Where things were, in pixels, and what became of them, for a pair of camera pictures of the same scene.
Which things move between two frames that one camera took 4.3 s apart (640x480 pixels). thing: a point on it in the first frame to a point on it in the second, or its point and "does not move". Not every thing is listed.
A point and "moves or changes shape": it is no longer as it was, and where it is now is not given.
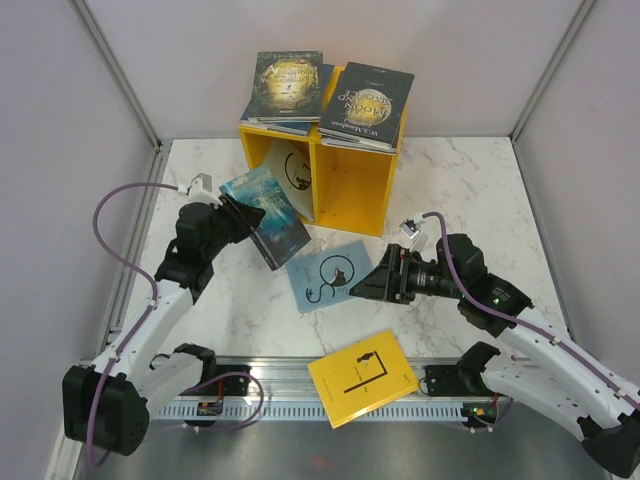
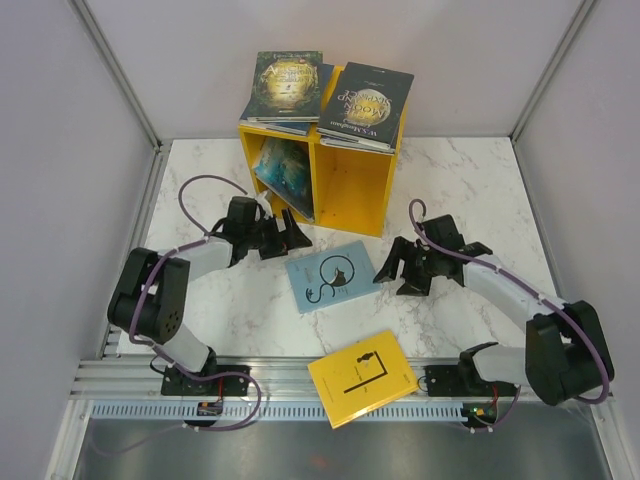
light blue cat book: [329, 276] does not move
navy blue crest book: [296, 128] does not move
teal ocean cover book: [280, 232] moves or changes shape
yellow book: [362, 379] does not move
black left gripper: [250, 216] to [286, 240]
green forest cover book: [286, 87] does not move
